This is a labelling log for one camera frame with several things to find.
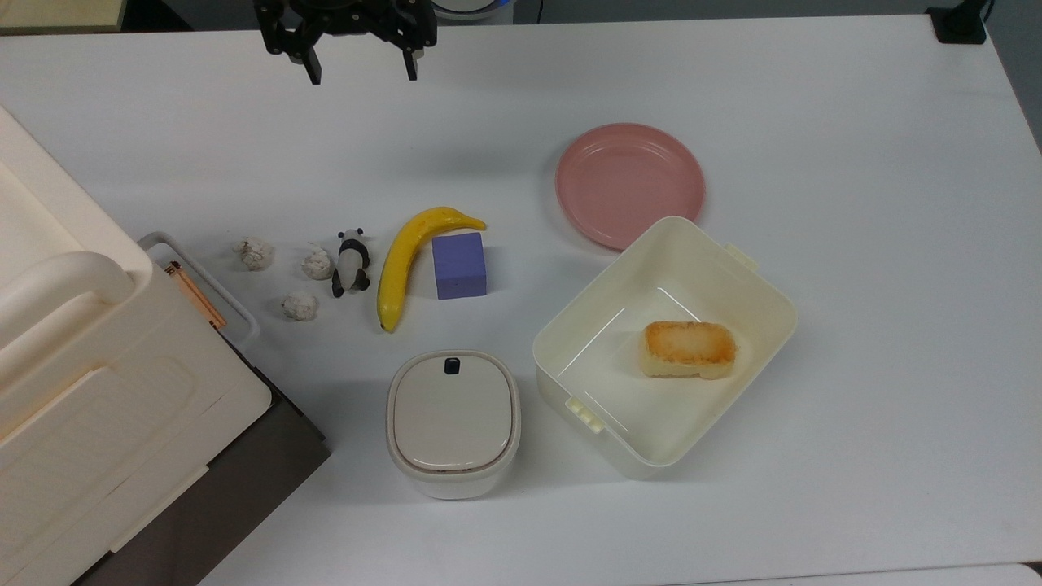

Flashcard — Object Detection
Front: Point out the orange pencil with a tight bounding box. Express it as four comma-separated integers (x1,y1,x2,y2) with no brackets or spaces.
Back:
164,260,228,331

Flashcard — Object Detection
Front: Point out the pink round plate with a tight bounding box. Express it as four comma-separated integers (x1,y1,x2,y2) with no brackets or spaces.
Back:
555,123,707,251

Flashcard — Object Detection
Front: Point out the wooden board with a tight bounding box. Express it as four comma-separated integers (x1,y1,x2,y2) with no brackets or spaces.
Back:
0,0,127,35

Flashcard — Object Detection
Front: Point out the cream open plastic box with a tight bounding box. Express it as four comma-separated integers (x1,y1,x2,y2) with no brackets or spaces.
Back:
532,216,799,480

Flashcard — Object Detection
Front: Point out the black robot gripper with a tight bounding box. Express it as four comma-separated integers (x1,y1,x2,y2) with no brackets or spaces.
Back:
252,0,439,86

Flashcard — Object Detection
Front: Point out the dark brown base tray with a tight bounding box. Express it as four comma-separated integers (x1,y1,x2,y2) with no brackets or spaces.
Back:
72,365,333,586

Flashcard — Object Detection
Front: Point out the black table clamp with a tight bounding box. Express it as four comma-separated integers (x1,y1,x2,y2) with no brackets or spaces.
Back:
926,0,996,45

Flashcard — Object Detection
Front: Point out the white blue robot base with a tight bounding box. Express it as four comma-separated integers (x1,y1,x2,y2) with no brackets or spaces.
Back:
431,0,515,22

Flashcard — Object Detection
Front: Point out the purple foam cube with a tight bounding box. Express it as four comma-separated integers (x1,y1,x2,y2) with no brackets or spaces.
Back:
431,232,488,300

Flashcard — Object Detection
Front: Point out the yellow banana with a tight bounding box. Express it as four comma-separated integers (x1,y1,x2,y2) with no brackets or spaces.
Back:
376,206,488,333

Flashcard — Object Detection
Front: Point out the toasted bread loaf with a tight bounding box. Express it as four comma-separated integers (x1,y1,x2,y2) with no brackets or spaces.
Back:
639,320,738,381

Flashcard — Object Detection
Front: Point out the small white lidded bin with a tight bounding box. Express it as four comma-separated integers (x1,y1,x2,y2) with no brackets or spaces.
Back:
385,349,523,501

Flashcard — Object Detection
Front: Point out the black and white panda figure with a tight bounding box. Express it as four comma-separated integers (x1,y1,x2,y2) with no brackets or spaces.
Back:
331,228,372,299

